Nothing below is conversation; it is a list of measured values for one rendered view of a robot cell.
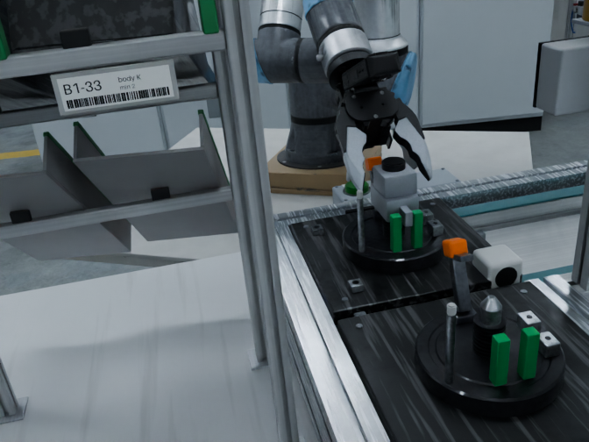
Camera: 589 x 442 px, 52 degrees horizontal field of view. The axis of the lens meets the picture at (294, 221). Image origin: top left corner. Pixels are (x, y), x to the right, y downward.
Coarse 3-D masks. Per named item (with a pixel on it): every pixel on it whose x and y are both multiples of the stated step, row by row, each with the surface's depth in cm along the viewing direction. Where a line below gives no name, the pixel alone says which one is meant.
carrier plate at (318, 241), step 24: (336, 216) 92; (456, 216) 89; (312, 240) 86; (336, 240) 85; (480, 240) 82; (312, 264) 80; (336, 264) 79; (336, 288) 74; (384, 288) 74; (408, 288) 73; (432, 288) 73; (480, 288) 73; (336, 312) 70
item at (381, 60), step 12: (372, 60) 75; (384, 60) 75; (396, 60) 75; (348, 72) 82; (360, 72) 78; (372, 72) 75; (384, 72) 75; (396, 72) 76; (348, 84) 83; (360, 84) 81
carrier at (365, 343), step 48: (528, 288) 71; (384, 336) 65; (432, 336) 62; (480, 336) 57; (528, 336) 53; (576, 336) 63; (384, 384) 59; (432, 384) 57; (480, 384) 55; (528, 384) 55; (576, 384) 57; (432, 432) 53; (480, 432) 52; (528, 432) 52; (576, 432) 52
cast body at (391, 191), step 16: (384, 160) 77; (400, 160) 76; (384, 176) 75; (400, 176) 75; (416, 176) 76; (384, 192) 76; (400, 192) 76; (384, 208) 77; (400, 208) 76; (416, 208) 77
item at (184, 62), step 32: (32, 0) 47; (64, 0) 47; (96, 0) 47; (128, 0) 47; (160, 0) 47; (192, 0) 59; (32, 32) 47; (96, 32) 47; (128, 32) 47; (160, 32) 47; (128, 64) 54; (192, 64) 56
